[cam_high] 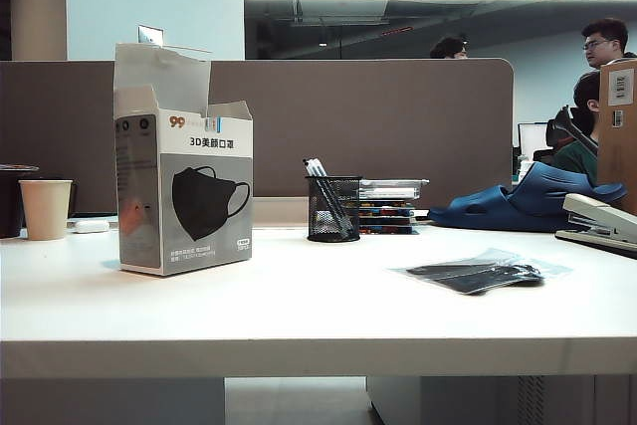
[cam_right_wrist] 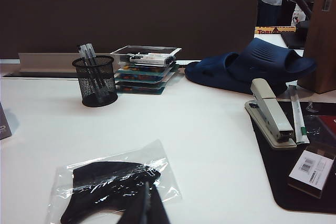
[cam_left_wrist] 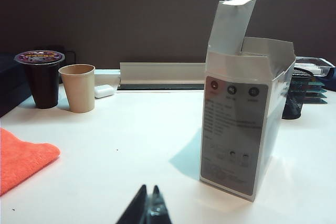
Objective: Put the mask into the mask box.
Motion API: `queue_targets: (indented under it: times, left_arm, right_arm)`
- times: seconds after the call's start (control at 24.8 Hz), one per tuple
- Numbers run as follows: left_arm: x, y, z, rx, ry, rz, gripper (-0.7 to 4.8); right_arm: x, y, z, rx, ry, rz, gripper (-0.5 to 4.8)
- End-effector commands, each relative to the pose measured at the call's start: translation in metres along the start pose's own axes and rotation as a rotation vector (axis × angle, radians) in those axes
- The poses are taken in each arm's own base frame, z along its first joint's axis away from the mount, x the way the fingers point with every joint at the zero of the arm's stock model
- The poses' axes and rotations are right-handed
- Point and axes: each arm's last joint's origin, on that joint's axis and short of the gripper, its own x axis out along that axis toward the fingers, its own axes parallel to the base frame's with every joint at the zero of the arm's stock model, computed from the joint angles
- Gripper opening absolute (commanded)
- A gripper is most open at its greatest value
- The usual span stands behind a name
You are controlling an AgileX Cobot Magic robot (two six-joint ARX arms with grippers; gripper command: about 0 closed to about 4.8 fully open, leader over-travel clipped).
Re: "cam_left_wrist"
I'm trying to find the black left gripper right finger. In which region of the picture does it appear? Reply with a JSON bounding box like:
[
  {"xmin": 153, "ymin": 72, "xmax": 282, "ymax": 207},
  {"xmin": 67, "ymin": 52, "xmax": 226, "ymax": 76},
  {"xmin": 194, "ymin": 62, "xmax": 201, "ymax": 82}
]
[{"xmin": 146, "ymin": 184, "xmax": 174, "ymax": 224}]

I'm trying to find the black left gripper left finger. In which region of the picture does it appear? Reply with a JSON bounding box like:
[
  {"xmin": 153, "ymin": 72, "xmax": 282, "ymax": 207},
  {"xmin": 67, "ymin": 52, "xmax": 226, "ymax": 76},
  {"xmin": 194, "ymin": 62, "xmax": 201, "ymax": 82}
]
[{"xmin": 115, "ymin": 184, "xmax": 148, "ymax": 224}]

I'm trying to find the white grey mask box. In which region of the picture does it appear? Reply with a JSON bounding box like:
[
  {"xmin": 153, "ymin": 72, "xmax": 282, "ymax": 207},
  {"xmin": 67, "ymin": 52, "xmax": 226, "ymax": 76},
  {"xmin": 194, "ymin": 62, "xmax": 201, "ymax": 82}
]
[{"xmin": 199, "ymin": 0, "xmax": 297, "ymax": 202}]

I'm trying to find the dark box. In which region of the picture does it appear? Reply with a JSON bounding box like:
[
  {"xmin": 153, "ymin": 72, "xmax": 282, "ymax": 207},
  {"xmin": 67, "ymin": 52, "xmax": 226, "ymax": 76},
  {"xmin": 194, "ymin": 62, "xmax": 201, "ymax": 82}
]
[{"xmin": 0, "ymin": 52, "xmax": 34, "ymax": 119}]

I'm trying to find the orange cloth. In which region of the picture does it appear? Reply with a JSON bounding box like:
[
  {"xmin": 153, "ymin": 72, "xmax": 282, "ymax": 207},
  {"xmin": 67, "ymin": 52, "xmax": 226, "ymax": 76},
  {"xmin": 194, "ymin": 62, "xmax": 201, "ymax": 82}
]
[{"xmin": 0, "ymin": 127, "xmax": 61, "ymax": 196}]

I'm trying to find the beige paper cup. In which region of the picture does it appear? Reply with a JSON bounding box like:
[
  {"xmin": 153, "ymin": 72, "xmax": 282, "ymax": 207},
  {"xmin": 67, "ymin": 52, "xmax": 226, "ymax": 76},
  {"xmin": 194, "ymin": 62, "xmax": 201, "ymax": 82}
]
[{"xmin": 58, "ymin": 64, "xmax": 96, "ymax": 113}]

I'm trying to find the black cup with purple lid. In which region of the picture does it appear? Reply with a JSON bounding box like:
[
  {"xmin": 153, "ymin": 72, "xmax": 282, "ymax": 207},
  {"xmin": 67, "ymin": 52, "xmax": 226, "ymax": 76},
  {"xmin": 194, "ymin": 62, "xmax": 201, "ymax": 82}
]
[{"xmin": 13, "ymin": 50, "xmax": 66, "ymax": 109}]

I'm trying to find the black mesh pen holder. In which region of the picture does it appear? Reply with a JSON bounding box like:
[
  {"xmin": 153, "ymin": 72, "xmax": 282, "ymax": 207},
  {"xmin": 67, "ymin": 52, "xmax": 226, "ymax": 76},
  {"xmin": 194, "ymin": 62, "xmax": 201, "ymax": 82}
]
[{"xmin": 282, "ymin": 68, "xmax": 314, "ymax": 120}]

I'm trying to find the brown desk partition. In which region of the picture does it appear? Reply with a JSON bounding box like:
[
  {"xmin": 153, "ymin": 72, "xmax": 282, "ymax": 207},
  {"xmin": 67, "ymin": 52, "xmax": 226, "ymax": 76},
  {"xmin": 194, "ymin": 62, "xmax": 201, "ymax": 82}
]
[{"xmin": 0, "ymin": 0, "xmax": 336, "ymax": 71}]

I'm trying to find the black white marker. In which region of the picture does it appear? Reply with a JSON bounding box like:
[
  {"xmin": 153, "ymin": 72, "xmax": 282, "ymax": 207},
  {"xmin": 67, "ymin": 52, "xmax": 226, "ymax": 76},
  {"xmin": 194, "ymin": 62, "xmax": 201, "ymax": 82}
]
[{"xmin": 295, "ymin": 62, "xmax": 320, "ymax": 69}]

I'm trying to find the clear plastic tray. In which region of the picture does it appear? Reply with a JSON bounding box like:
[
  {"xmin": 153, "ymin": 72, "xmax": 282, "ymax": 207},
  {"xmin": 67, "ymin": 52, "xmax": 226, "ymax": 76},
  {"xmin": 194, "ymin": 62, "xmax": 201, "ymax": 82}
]
[{"xmin": 295, "ymin": 56, "xmax": 335, "ymax": 77}]

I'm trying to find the white cable tray lid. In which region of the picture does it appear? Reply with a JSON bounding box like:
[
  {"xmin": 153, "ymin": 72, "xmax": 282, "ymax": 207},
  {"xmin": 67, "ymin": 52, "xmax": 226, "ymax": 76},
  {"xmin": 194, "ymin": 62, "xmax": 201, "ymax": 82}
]
[{"xmin": 119, "ymin": 61, "xmax": 208, "ymax": 90}]

